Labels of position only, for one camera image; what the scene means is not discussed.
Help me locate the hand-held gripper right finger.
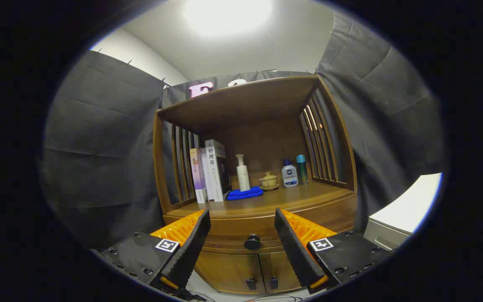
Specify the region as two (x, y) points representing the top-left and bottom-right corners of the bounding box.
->
(274, 208), (393, 294)

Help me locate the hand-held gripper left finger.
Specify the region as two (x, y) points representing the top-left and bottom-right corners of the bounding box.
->
(99, 209), (211, 294)

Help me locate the black round drawer knob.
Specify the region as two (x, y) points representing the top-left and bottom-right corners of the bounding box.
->
(244, 234), (262, 251)

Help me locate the wooden drawer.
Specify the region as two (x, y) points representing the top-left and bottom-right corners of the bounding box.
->
(164, 194), (357, 255)

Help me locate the wooden cabinet door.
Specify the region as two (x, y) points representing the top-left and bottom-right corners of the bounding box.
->
(260, 250), (309, 294)
(193, 250), (266, 295)

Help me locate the wooden countertop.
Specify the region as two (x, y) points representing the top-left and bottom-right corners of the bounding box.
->
(167, 180), (354, 219)

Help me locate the wooden cabinet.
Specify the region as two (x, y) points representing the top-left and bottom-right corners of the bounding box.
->
(153, 75), (358, 295)

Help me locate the thin white book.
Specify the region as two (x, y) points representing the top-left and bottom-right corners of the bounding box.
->
(201, 148), (218, 203)

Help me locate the purple book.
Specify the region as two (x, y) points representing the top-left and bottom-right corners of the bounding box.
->
(190, 148), (208, 204)

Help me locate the blue folded cloth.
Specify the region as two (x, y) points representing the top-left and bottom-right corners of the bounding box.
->
(226, 186), (264, 201)

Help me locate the yellow lidded teacup with saucer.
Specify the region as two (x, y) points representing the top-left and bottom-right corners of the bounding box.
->
(259, 172), (280, 192)

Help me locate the white bottle with blue pump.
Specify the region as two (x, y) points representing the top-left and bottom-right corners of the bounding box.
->
(281, 158), (299, 188)

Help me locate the thick white book dark cover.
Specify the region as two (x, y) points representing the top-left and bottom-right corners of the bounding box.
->
(205, 139), (232, 203)

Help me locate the teal slim bottle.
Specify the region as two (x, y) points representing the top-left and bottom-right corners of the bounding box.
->
(296, 154), (309, 185)

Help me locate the white plastic storage unit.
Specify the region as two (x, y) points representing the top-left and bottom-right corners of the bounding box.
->
(363, 173), (443, 251)

